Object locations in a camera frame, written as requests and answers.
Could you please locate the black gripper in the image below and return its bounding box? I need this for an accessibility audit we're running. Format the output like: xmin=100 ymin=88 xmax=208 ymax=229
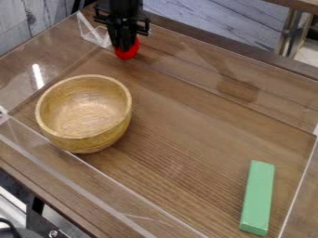
xmin=95 ymin=6 xmax=149 ymax=52

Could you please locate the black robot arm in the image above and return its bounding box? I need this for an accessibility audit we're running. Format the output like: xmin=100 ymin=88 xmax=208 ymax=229
xmin=95 ymin=0 xmax=149 ymax=53

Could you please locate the wooden bowl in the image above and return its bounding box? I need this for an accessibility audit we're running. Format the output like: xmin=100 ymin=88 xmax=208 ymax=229
xmin=35 ymin=74 xmax=132 ymax=153

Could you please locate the green rectangular block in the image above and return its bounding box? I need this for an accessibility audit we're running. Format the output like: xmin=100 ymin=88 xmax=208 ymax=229
xmin=238 ymin=160 xmax=274 ymax=236

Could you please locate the clear acrylic corner bracket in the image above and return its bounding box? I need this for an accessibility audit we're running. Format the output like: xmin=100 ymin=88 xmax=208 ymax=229
xmin=76 ymin=12 xmax=112 ymax=48

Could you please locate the clear acrylic tray wall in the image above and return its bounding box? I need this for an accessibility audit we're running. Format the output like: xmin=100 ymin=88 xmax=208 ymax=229
xmin=0 ymin=107 xmax=207 ymax=238

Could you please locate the black cable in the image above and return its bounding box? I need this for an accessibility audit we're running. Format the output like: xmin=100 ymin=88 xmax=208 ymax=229
xmin=0 ymin=217 xmax=23 ymax=238

